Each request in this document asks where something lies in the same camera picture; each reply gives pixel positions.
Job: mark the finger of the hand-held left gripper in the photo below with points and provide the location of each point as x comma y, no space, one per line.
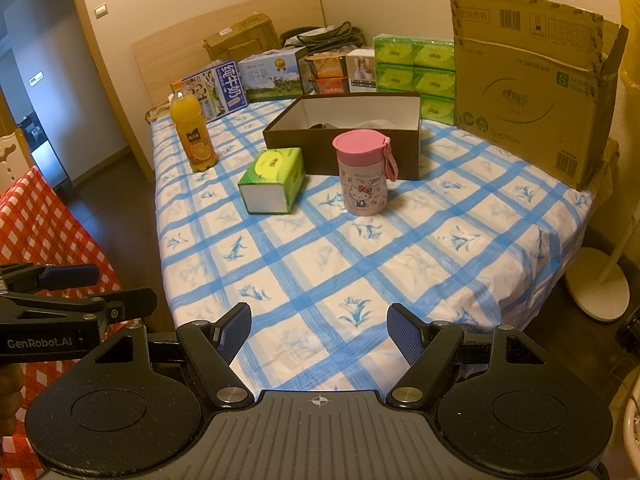
70,276
130,302

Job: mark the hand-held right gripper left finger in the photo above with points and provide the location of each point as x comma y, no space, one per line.
235,332

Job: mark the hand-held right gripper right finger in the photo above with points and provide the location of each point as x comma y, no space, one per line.
407,335

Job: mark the dark brown shoebox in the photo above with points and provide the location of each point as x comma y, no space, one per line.
320,155

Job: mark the dark grey towel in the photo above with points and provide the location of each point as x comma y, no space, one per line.
324,125

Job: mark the red checked cloth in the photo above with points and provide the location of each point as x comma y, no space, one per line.
45,230

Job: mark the turned wooden leg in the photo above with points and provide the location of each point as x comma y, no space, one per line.
10,395

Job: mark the blue checked tablecloth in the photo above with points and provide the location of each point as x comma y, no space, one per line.
400,270

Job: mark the white carved chair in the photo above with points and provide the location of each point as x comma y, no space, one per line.
12,157

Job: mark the green tissue box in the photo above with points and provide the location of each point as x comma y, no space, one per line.
270,180

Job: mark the pink lidded cartoon cup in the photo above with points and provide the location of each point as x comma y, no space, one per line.
362,180

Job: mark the orange juice bottle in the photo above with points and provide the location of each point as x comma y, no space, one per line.
192,145

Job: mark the white fan stand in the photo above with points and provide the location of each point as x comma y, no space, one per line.
597,290

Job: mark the blue printed milk carton box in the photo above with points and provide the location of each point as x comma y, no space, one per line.
220,87

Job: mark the stack of green tissue packs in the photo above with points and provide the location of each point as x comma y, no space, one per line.
415,75

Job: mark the cow print milk carton box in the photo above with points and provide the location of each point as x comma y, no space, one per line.
272,75

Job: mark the red printed gift box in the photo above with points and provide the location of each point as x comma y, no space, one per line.
330,86

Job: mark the white product box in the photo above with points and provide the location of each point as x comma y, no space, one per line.
361,70

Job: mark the large open cardboard box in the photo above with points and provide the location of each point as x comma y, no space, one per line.
525,90

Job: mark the light wooden headboard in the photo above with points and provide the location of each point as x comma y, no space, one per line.
190,25

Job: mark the orange printed gift box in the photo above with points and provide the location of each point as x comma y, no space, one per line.
325,66

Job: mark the small brown cardboard box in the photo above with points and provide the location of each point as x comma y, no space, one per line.
242,37

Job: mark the white wall switch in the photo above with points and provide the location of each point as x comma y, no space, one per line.
100,10

